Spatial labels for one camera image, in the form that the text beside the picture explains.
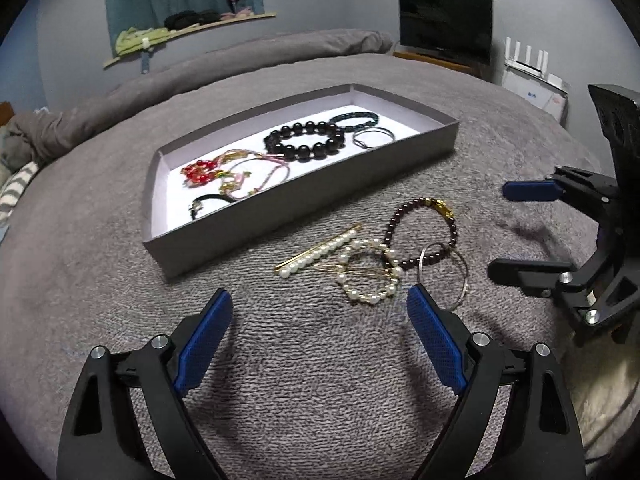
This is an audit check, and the grey cardboard box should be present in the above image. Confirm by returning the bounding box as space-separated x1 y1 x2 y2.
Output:
142 83 460 281

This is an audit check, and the black television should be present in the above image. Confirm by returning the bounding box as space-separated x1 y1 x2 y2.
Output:
398 0 495 66

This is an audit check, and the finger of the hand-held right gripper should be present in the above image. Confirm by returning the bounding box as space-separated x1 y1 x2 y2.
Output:
502 164 623 213
487 257 621 325

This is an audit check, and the white router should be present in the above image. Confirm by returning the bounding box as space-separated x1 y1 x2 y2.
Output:
502 37 571 94

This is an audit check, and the wooden windowsill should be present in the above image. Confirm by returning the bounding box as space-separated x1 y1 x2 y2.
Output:
102 10 278 70

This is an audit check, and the round pearl hair clip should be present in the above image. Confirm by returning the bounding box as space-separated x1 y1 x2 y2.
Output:
315 238 404 306

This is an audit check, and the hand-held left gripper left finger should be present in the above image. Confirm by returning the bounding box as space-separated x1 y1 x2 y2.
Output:
56 287 235 480

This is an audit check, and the pink cord bracelet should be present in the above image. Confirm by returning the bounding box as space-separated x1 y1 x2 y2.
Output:
216 148 292 200

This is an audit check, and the straight pearl hair clip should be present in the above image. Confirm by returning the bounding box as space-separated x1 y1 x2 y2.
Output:
273 222 364 279

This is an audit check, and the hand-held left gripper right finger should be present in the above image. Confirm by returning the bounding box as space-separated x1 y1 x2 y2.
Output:
406 282 586 480

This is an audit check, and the grey duvet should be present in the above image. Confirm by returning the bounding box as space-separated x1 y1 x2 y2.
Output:
0 28 394 173

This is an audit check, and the person's right forearm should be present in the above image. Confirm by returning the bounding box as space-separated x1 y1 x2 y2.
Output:
570 330 640 457

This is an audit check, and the large black cloth bundle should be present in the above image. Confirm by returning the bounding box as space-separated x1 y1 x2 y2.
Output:
163 10 201 30

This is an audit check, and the red bead bracelet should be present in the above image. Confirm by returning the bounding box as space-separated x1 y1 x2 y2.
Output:
180 159 222 189

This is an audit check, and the green cloth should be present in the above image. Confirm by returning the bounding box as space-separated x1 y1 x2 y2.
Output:
114 25 169 56

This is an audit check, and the dark green bead bracelet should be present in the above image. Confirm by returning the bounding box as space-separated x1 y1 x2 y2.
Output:
328 111 381 132

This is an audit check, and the black cord bracelet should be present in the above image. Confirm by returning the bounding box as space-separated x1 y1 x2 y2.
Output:
189 191 242 221

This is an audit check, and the white box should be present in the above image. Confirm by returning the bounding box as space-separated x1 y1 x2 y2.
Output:
501 67 569 127

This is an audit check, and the brown bead bracelet gold charm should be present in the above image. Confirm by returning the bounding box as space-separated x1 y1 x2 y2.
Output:
382 198 460 272

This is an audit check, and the large dark bead bracelet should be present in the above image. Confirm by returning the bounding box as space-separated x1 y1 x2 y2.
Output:
263 120 346 161

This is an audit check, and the silver hoop bangle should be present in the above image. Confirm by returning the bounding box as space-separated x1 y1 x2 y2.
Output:
352 127 394 151
418 242 471 311

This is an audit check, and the striped pillow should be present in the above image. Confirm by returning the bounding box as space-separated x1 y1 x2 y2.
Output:
0 160 42 223

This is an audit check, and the wooden television stand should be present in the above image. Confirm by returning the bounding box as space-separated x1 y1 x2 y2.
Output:
392 50 484 79

